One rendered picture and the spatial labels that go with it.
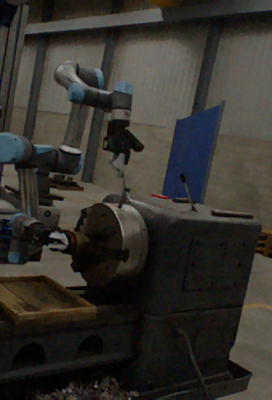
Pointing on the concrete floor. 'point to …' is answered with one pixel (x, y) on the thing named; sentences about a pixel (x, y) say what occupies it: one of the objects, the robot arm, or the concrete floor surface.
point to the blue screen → (193, 154)
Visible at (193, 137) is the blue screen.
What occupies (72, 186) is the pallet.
